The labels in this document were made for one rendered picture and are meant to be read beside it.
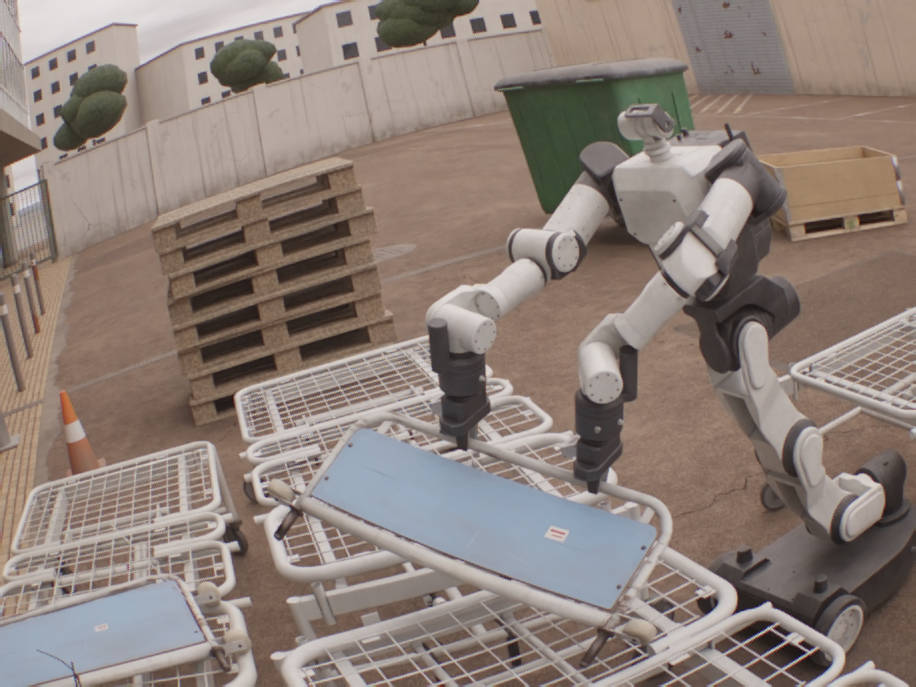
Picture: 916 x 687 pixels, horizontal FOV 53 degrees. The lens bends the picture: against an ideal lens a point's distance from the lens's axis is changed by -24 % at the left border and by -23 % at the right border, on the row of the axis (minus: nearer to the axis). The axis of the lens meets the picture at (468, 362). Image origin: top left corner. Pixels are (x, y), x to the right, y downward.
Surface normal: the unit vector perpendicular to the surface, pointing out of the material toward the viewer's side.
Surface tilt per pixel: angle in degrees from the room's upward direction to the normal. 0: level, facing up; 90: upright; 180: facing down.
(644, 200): 101
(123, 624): 5
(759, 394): 90
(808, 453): 90
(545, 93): 94
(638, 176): 56
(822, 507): 90
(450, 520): 31
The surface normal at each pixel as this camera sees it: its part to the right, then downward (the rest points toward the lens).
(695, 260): 0.29, -0.25
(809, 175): 0.01, 0.27
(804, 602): -0.76, -0.45
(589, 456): -0.57, 0.45
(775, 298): 0.46, 0.15
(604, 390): 0.04, 0.51
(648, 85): 0.66, 0.14
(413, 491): -0.26, -0.65
